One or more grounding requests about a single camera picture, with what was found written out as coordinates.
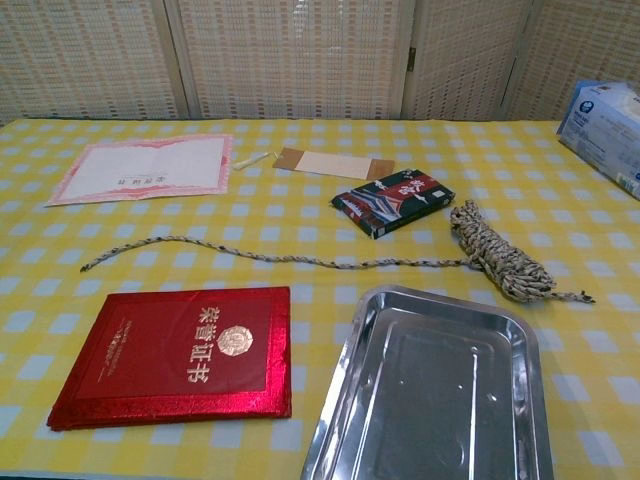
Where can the yellow checkered tablecloth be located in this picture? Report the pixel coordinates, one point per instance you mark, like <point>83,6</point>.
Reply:
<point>300,220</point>

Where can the dark patterned flat box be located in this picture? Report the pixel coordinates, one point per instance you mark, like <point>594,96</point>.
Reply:
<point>395,200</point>

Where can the small white stick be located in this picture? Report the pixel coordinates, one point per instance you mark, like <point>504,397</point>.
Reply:
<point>247,162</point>

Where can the stainless steel tray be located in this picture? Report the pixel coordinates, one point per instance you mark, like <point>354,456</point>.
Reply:
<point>425,390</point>

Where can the pink bordered certificate paper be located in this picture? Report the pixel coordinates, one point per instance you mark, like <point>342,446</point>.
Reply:
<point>150,170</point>

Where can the woven beige folding screen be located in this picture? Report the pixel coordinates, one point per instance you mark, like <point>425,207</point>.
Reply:
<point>290,55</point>

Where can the red certificate folder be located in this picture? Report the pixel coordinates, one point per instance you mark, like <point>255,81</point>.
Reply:
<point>175,360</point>

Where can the blue tissue pack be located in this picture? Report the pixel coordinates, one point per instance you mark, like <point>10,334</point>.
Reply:
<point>605,135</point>

